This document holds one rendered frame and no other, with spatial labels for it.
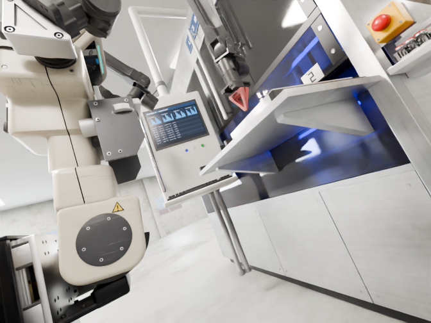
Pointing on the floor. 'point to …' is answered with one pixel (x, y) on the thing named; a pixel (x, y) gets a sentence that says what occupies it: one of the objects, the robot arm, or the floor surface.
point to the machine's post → (408, 117)
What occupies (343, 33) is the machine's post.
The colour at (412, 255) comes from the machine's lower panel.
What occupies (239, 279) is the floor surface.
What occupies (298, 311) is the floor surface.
